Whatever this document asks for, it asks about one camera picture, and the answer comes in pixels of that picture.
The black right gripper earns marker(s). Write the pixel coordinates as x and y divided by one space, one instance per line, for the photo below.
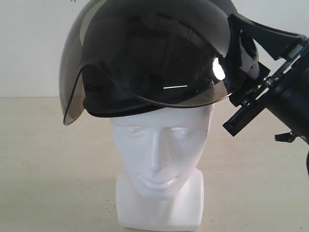
286 93

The black helmet with tinted visor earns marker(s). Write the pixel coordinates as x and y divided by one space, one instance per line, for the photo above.
129 57

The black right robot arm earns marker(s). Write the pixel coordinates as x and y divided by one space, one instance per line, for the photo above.
285 93

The white mannequin head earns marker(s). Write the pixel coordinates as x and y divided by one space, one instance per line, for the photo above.
160 183

